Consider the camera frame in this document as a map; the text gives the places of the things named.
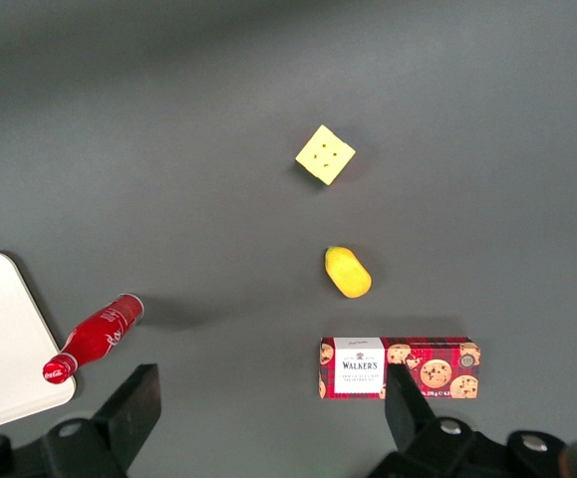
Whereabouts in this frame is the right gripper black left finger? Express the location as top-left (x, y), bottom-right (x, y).
top-left (43, 363), bottom-right (162, 478)

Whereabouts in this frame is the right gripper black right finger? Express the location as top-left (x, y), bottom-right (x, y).
top-left (367, 363), bottom-right (508, 478)

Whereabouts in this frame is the red coke bottle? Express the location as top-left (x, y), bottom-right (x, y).
top-left (42, 293), bottom-right (145, 385)

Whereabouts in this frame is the white rectangular tray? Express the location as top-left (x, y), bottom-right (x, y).
top-left (0, 251), bottom-right (77, 437)

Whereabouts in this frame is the red Walkers cookie box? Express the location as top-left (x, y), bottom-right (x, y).
top-left (318, 336), bottom-right (482, 400)

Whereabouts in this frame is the yellow toy lemon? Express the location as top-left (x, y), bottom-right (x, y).
top-left (324, 245), bottom-right (373, 300)

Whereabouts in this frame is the multicolour puzzle cube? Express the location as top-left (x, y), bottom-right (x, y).
top-left (294, 123), bottom-right (358, 188)

